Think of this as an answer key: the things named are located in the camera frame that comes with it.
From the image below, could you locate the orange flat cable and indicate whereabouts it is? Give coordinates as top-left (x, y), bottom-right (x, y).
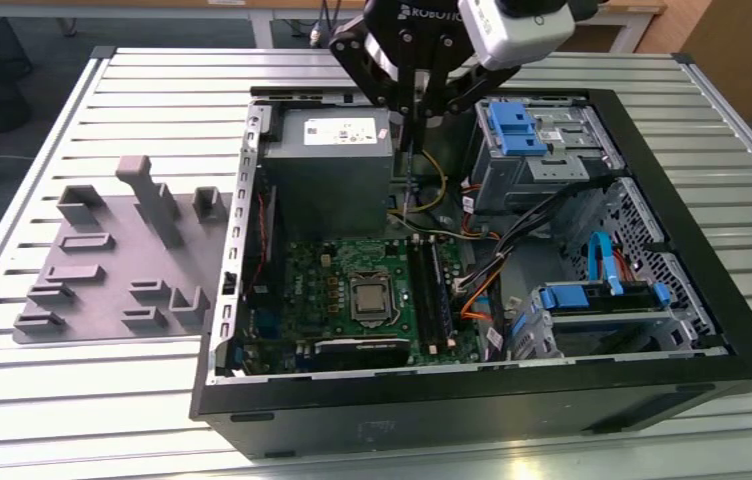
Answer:
top-left (459, 287), bottom-right (508, 322)

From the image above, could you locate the blue flat data cable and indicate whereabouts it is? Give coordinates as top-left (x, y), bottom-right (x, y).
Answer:
top-left (587, 232), bottom-right (626, 295)

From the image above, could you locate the grey disk bay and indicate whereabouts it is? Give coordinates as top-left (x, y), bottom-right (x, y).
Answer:
top-left (527, 279), bottom-right (715, 360)

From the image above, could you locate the black empty RAM slot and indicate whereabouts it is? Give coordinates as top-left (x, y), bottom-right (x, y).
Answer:
top-left (411, 237), bottom-right (438, 353)

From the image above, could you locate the blue drive latch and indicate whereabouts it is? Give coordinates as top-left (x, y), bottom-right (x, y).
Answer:
top-left (490, 102), bottom-right (548, 157)

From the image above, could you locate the grey power supply unit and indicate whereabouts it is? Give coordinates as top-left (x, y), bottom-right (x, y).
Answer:
top-left (260, 108), bottom-right (396, 241)

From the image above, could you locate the green motherboard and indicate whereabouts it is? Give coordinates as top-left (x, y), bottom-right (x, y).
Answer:
top-left (242, 237), bottom-right (484, 374)

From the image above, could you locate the white-framed wooden desk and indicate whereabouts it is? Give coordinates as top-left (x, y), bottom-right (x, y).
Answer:
top-left (242, 0), bottom-right (669, 54)

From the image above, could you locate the black PC case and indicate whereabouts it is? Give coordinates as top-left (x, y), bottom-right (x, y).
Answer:
top-left (188, 85), bottom-right (752, 460)

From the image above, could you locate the grey optical drive cage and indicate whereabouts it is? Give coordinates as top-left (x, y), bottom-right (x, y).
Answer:
top-left (471, 101), bottom-right (626, 214)

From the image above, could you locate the black cable with silver plug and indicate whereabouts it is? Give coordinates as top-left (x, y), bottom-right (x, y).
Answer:
top-left (308, 0), bottom-right (346, 49)

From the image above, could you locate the RAM stick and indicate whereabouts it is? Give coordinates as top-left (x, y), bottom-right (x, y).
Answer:
top-left (404, 147), bottom-right (419, 224)
top-left (430, 239), bottom-right (456, 347)

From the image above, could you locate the silver CPU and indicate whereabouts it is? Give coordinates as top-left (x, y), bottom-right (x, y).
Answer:
top-left (351, 284), bottom-right (392, 315)

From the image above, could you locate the CPU socket with metal cover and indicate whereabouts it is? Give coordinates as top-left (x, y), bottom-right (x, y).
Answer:
top-left (344, 268), bottom-right (402, 330)

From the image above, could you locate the yellow wire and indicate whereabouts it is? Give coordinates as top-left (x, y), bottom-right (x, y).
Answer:
top-left (415, 149), bottom-right (450, 217)

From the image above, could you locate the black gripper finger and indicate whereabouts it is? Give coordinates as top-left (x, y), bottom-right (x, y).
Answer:
top-left (328, 17), bottom-right (418, 151)
top-left (416, 34), bottom-right (522, 151)

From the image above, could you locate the black cable bundle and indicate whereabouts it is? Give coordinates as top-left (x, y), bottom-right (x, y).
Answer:
top-left (462, 177), bottom-right (618, 301)

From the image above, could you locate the white wrist camera black mount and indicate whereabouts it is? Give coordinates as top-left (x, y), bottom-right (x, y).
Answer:
top-left (456, 0), bottom-right (578, 71)

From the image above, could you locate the wooden cabinet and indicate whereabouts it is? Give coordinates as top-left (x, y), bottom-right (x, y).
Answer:
top-left (639, 0), bottom-right (752, 121)

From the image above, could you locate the black graphics card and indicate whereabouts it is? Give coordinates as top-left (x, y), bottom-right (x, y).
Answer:
top-left (295, 337), bottom-right (412, 372)

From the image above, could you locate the grey parts rack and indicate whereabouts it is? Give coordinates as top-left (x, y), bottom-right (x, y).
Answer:
top-left (9, 155), bottom-right (235, 346)

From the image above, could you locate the hard disk in blue carrier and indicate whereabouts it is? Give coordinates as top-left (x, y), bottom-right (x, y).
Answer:
top-left (539, 282), bottom-right (671, 315)

